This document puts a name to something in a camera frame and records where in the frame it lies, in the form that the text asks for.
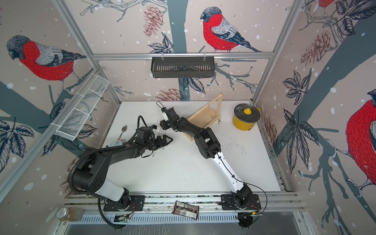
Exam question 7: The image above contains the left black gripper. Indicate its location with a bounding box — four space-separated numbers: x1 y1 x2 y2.
144 135 173 150

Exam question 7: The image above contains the wooden jewelry display stand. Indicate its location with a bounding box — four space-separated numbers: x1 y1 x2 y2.
187 93 223 128

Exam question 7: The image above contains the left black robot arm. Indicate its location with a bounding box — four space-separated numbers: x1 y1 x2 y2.
68 116 173 210

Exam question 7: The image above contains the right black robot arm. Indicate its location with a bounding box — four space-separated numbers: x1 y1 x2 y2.
160 107 257 210

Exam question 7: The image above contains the metal spoon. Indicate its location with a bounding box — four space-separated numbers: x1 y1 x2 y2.
118 125 127 140

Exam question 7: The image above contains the yellow can with white lid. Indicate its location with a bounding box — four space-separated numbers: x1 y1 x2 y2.
109 140 126 147

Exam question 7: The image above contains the dark snack wrapper packet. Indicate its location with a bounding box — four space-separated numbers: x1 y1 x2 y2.
172 201 199 220

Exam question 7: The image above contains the yellow pot with black lid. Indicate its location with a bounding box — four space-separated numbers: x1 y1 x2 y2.
233 103 260 131

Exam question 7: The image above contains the small electronics board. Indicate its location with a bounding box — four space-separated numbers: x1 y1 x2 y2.
114 214 131 223

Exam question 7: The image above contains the glass jar with metal lid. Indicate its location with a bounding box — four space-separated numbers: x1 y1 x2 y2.
56 207 84 221

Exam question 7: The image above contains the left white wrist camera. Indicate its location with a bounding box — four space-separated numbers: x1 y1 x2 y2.
149 125 158 139

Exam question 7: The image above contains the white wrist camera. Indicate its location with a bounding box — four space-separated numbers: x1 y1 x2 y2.
161 107 169 121
149 125 158 139

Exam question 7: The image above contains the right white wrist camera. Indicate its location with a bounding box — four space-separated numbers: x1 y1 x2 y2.
161 107 169 121

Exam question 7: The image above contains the black hanging wire basket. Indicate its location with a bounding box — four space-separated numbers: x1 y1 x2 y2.
151 56 215 78

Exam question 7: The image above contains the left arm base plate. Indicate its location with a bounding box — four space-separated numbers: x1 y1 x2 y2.
103 195 146 212

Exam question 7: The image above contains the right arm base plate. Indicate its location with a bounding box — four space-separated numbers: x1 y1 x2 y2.
219 194 261 211

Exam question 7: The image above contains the white mesh wall shelf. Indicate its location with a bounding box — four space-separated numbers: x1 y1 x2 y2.
55 74 110 141

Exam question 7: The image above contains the black round fixture under rail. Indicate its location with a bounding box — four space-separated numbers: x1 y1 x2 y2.
237 212 254 228

